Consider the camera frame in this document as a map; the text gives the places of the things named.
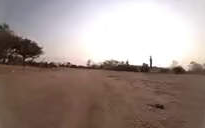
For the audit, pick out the distant line of trees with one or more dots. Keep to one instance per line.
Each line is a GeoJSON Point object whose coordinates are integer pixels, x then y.
{"type": "Point", "coordinates": [116, 65]}

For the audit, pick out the brown dirt road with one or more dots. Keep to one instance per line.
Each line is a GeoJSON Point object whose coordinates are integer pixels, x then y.
{"type": "Point", "coordinates": [73, 100]}

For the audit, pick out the tall dark tower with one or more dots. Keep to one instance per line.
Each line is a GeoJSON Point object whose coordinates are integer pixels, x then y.
{"type": "Point", "coordinates": [150, 62]}

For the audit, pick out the clump of dark trees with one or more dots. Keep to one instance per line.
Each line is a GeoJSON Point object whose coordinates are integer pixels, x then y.
{"type": "Point", "coordinates": [10, 46]}

